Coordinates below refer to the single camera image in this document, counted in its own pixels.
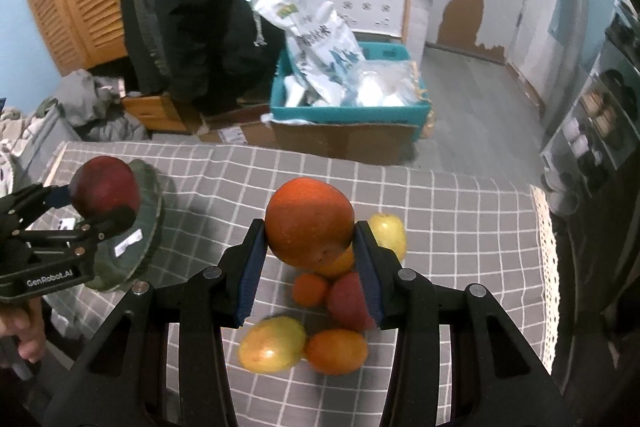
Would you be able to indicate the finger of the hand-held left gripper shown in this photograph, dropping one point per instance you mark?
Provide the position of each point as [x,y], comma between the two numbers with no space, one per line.
[112,217]
[59,196]

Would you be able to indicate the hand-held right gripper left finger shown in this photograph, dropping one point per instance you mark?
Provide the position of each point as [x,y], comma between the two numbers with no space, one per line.
[251,274]

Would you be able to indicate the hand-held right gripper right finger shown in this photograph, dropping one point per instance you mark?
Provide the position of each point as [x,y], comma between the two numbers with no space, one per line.
[368,274]

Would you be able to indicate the dark red apple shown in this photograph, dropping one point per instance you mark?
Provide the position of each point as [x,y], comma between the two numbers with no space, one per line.
[105,192]

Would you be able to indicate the green glass plate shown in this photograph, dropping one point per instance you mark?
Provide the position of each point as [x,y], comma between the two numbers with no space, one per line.
[131,259]

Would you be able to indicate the large reddish orange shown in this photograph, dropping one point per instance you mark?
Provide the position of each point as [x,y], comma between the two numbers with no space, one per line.
[308,222]

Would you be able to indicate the person's left hand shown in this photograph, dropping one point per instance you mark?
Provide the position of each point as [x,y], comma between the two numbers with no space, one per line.
[22,324]

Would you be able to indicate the yellow lemon on table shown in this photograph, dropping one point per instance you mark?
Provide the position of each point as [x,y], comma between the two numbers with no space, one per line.
[391,234]

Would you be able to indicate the grey fabric bag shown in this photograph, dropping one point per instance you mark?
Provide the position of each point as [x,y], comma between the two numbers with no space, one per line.
[47,142]

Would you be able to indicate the small tangerine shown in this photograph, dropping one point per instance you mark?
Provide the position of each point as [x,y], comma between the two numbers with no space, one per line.
[310,289]

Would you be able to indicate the white knitted blanket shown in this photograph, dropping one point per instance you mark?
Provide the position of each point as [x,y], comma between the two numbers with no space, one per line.
[12,134]

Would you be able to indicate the grey checked tablecloth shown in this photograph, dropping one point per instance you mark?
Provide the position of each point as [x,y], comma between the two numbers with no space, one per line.
[450,232]

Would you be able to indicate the grey clothes pile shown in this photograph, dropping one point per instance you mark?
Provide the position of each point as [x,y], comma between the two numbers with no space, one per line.
[95,107]

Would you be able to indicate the wooden drawer box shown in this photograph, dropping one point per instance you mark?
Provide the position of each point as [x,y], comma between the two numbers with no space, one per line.
[155,114]

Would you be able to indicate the brown cardboard box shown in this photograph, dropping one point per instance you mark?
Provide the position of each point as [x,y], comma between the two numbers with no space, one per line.
[345,142]

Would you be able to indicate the flat cardboard box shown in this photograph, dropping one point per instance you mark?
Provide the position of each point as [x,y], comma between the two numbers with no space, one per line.
[235,129]

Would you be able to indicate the teal plastic basket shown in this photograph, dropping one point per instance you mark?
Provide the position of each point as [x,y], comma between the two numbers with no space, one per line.
[350,113]

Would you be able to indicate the clear plastic bag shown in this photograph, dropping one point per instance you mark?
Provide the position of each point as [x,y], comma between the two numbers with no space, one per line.
[390,84]

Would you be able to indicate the grey hanging jacket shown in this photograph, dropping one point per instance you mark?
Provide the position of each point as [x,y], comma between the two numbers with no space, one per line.
[145,7]

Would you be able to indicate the black hanging coat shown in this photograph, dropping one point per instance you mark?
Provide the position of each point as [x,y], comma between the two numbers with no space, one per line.
[225,7]

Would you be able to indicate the white printed rice bag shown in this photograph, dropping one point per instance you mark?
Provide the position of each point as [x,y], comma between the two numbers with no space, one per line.
[310,37]

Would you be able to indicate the white storage box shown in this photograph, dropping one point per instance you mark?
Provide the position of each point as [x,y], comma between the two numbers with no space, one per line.
[367,9]

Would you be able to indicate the shoe rack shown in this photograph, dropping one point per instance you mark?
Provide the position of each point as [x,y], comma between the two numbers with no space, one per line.
[600,107]

